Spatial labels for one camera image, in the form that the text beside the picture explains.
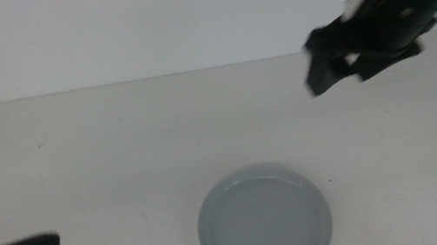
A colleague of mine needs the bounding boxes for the grey bowl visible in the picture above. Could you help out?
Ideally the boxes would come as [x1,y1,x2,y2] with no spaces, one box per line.
[189,153,337,245]

